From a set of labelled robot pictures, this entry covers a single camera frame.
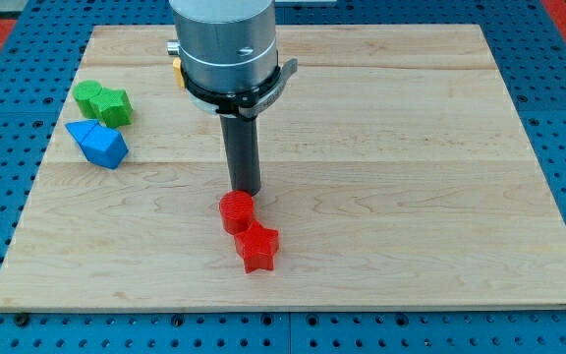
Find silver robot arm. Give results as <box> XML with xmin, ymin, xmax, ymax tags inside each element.
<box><xmin>169</xmin><ymin>0</ymin><xmax>279</xmax><ymax>114</ymax></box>

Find red cylinder block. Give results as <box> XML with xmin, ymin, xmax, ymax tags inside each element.
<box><xmin>219</xmin><ymin>191</ymin><xmax>255</xmax><ymax>235</ymax></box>

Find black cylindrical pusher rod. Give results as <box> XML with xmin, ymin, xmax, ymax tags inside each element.
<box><xmin>220</xmin><ymin>116</ymin><xmax>261</xmax><ymax>196</ymax></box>

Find red star block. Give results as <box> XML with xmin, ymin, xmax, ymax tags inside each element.
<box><xmin>234</xmin><ymin>221</ymin><xmax>279</xmax><ymax>273</ymax></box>

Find wooden board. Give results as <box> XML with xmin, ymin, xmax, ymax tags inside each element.
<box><xmin>0</xmin><ymin>25</ymin><xmax>566</xmax><ymax>313</ymax></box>

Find blue cube block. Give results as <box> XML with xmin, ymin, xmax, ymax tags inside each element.
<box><xmin>81</xmin><ymin>124</ymin><xmax>129</xmax><ymax>169</ymax></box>

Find green star block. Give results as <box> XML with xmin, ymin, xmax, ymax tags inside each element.
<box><xmin>89</xmin><ymin>88</ymin><xmax>133</xmax><ymax>128</ymax></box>

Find blue triangle block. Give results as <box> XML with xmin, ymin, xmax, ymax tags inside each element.
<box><xmin>65</xmin><ymin>119</ymin><xmax>99</xmax><ymax>145</ymax></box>

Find green cylinder block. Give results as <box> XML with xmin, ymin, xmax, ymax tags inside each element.
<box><xmin>73</xmin><ymin>80</ymin><xmax>102</xmax><ymax>118</ymax></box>

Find black clamp ring with lever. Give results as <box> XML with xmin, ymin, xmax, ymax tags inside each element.
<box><xmin>181</xmin><ymin>57</ymin><xmax>299</xmax><ymax>121</ymax></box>

